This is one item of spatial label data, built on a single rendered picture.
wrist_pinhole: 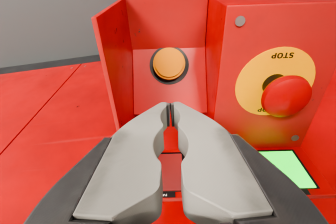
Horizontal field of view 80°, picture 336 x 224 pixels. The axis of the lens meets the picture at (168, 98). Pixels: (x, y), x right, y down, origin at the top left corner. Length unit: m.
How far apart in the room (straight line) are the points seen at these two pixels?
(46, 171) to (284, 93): 0.44
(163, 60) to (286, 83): 0.13
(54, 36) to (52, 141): 0.66
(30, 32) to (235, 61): 1.06
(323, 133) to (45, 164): 0.56
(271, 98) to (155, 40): 0.14
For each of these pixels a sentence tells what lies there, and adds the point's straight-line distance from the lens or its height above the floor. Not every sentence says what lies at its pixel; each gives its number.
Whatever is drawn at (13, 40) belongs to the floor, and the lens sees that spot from 1.22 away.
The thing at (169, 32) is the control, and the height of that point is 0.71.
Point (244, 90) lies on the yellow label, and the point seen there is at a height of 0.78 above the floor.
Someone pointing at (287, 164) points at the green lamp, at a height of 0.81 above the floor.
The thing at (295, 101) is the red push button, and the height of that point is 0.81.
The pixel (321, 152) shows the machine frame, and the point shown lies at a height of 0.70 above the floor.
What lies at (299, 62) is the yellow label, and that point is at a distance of 0.21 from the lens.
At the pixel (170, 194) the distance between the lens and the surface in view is 0.21.
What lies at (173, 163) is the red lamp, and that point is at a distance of 0.23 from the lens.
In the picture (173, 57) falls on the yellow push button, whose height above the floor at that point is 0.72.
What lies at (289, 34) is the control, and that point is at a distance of 0.20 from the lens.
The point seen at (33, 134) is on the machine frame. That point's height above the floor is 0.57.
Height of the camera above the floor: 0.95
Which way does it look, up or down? 57 degrees down
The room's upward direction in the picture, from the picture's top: 180 degrees clockwise
